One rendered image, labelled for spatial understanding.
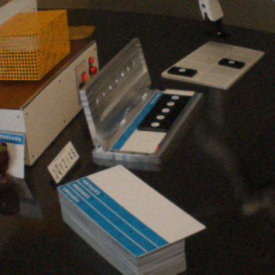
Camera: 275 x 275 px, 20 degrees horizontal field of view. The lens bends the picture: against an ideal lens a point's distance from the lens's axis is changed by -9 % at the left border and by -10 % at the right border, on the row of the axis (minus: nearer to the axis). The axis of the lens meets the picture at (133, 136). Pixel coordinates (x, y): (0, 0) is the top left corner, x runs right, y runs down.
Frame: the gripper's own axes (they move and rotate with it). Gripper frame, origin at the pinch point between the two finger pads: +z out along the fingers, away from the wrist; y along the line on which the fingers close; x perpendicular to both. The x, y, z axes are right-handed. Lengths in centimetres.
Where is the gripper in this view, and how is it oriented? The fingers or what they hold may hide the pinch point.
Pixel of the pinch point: (217, 30)
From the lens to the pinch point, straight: 313.0
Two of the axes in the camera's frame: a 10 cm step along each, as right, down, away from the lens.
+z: 2.6, 9.1, 3.3
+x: -7.9, 0.1, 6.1
